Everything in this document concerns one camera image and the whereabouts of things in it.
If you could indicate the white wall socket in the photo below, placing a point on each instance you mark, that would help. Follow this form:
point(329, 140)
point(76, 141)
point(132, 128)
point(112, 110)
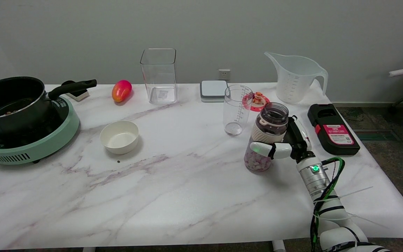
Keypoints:
point(224, 74)

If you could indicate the green induction cooker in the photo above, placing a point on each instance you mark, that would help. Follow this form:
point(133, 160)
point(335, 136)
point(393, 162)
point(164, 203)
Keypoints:
point(44, 143)

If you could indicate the clear measuring cup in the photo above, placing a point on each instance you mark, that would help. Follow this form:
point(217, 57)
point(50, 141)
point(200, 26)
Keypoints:
point(236, 110)

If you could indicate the pink bottle lid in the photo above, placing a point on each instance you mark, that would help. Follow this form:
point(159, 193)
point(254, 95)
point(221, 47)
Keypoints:
point(263, 105)

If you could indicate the red orange mango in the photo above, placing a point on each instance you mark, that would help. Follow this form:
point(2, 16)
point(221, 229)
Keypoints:
point(121, 90)

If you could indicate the white table leg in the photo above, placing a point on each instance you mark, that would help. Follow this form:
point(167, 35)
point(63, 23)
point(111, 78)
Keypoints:
point(89, 250)
point(278, 246)

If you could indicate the small white black device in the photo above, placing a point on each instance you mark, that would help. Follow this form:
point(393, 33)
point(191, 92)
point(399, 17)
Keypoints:
point(79, 94)

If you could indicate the black box with pink label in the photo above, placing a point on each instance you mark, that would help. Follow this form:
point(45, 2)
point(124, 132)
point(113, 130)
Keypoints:
point(332, 129)

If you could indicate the floor vent grille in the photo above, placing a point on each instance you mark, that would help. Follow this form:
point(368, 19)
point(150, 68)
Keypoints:
point(375, 135)

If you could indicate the clear bottle with beige band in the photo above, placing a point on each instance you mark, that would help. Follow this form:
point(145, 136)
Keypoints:
point(266, 133)

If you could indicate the grey white square scale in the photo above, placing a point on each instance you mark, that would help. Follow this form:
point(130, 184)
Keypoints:
point(213, 90)

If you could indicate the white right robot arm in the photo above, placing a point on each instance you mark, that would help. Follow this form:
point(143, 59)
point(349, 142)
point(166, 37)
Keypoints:
point(322, 196)

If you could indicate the clear square plastic container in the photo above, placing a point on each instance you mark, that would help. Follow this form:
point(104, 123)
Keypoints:
point(159, 77)

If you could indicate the translucent measuring jug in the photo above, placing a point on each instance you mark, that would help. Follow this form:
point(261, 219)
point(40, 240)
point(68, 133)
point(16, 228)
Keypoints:
point(294, 80)

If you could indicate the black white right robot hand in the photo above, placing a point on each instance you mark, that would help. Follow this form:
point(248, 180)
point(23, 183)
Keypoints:
point(294, 141)

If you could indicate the small orange figurine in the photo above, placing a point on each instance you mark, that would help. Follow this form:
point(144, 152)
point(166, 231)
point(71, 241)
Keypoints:
point(258, 98)

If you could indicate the white ceramic bowl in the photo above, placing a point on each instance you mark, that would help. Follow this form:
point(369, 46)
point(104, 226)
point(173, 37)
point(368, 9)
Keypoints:
point(119, 137)

